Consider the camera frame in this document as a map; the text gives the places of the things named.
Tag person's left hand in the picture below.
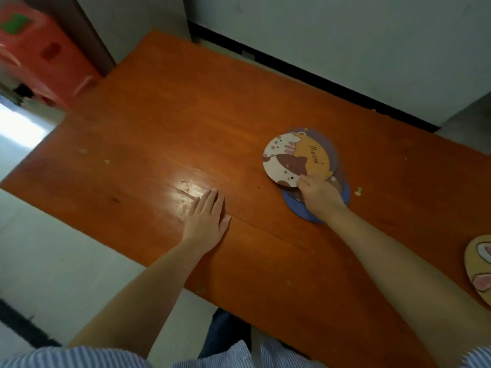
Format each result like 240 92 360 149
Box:
180 189 232 256

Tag person's right hand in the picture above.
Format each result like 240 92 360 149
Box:
297 174 348 223

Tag purple bear coaster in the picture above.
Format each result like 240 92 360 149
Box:
285 166 348 203

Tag blue dog coaster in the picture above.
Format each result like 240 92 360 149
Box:
282 181 351 224

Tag yellow cat coaster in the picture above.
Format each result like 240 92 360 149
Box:
262 132 335 188

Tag purple pig coaster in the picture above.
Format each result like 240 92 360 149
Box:
291 128 340 180

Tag yellow rabbit coaster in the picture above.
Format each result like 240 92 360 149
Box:
464 235 491 307

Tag person's right forearm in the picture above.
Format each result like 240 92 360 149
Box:
324 206 491 368

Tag person's left forearm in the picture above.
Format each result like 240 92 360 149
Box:
67 239 204 359

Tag dark blue trousers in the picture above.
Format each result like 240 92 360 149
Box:
197 308 252 359

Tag orange wooden table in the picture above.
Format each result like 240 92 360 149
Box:
0 28 491 368

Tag blue striped shirt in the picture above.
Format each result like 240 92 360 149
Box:
0 339 491 368

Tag orange plastic stool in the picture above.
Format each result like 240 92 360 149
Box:
0 2 102 108

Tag small green block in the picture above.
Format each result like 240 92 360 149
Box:
0 13 31 35

